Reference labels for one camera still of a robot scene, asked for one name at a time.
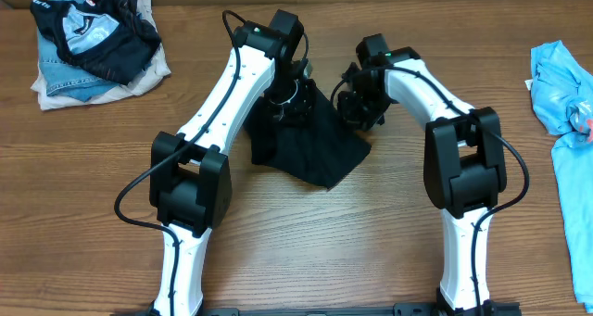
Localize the black and grey jersey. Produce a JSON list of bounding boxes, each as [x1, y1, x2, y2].
[[30, 0, 161, 85]]

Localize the light blue garment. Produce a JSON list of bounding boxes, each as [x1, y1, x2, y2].
[[529, 41, 592, 313]]

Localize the black t-shirt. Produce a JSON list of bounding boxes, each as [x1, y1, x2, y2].
[[244, 79, 372, 189]]

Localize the folded blue denim jeans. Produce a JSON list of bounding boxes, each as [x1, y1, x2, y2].
[[32, 0, 120, 103]]

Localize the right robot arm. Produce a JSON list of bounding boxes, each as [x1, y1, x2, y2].
[[331, 33, 520, 315]]

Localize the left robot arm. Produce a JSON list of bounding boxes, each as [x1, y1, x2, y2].
[[149, 10, 314, 315]]

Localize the folded white cloth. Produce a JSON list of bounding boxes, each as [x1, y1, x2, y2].
[[32, 0, 170, 110]]

